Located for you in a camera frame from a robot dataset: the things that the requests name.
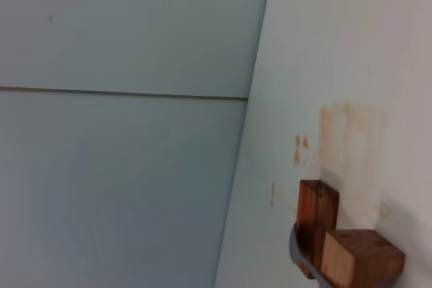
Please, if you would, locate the light notched wooden block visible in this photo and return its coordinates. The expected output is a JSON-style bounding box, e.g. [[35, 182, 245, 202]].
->
[[320, 229, 406, 288]]

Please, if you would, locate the pink handled metal spoon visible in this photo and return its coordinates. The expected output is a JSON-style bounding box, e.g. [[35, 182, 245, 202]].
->
[[288, 223, 334, 288]]

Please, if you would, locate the dark reddish wooden block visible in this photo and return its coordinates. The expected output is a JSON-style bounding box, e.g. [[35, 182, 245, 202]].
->
[[296, 179, 340, 279]]

